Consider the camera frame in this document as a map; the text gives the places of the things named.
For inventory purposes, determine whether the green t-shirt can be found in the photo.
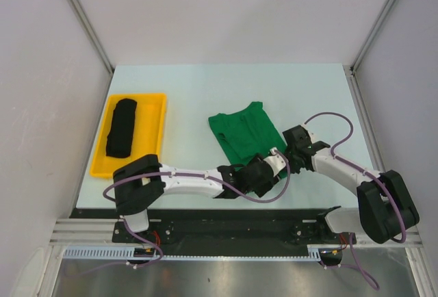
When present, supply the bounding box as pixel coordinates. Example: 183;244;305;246
208;101;286;165

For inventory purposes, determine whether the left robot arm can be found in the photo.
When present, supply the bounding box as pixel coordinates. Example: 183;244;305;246
112;150;286;242

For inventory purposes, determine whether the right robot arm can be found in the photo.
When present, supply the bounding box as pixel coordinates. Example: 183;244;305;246
283;125;420;244

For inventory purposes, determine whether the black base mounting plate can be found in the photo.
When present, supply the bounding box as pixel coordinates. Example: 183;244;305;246
70;209;356;256

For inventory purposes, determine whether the yellow plastic tray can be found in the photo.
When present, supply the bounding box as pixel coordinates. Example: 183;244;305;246
89;93;167;179

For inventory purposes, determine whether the rolled black t-shirt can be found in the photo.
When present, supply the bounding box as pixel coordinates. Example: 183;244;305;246
105;99;137;159

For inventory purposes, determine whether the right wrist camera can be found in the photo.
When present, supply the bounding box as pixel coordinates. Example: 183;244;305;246
300;123;317;143

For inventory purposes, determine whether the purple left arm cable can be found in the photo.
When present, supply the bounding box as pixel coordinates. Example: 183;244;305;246
64;148;292;272

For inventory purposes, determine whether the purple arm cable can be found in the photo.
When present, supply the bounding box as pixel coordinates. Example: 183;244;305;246
302;112;408;291
64;148;292;272

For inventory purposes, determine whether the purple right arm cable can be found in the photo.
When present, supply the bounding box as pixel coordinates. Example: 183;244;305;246
302;112;408;291

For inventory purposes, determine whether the right aluminium corner post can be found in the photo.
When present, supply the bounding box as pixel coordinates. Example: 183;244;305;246
350;0;413;72

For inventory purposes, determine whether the aluminium corner post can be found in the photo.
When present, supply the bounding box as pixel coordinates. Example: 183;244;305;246
350;0;413;72
67;0;115;76

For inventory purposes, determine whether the white slotted cable duct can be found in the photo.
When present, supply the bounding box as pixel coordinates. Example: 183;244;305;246
63;246;321;262

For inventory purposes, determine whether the left aluminium corner post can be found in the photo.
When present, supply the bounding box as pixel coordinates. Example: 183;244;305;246
67;0;115;76

